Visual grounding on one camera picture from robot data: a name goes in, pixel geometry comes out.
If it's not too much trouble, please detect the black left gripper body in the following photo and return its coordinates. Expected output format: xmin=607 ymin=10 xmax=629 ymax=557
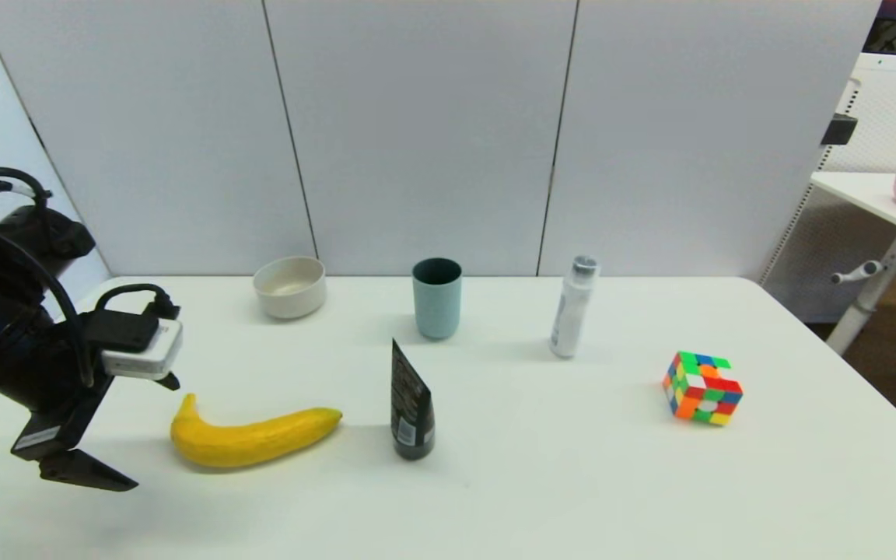
xmin=0 ymin=324 xmax=115 ymax=462

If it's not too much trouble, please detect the yellow banana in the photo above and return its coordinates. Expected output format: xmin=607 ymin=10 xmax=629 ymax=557
xmin=170 ymin=394 xmax=343 ymax=468

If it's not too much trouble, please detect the beige bowl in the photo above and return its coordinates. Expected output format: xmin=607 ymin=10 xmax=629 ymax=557
xmin=253 ymin=257 xmax=327 ymax=320

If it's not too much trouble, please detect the black squeeze tube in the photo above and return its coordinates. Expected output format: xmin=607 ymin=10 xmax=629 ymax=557
xmin=390 ymin=338 xmax=436 ymax=460

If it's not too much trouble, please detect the teal plastic cup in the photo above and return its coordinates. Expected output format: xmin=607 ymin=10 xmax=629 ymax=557
xmin=412 ymin=258 xmax=463 ymax=340

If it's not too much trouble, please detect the white cylindrical bottle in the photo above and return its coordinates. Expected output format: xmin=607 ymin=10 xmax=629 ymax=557
xmin=549 ymin=255 xmax=600 ymax=359

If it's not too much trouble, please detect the multicoloured puzzle cube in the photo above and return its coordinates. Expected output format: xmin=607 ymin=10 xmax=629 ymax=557
xmin=662 ymin=352 xmax=744 ymax=426

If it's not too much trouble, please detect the black clamp on panel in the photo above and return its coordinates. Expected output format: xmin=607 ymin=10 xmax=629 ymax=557
xmin=820 ymin=114 xmax=859 ymax=147

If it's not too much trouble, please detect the white side desk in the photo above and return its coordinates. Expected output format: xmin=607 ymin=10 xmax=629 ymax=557
xmin=810 ymin=171 xmax=896 ymax=359

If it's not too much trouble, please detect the white pegboard panel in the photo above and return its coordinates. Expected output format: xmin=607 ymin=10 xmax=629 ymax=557
xmin=759 ymin=53 xmax=896 ymax=324

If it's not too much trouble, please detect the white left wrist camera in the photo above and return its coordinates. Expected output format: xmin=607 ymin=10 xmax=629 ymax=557
xmin=84 ymin=311 xmax=184 ymax=381

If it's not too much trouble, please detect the black camera cable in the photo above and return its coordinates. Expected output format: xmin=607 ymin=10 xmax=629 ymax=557
xmin=93 ymin=284 xmax=182 ymax=321

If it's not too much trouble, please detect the white desk crank handle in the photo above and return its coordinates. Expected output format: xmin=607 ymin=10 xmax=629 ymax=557
xmin=831 ymin=261 xmax=884 ymax=285

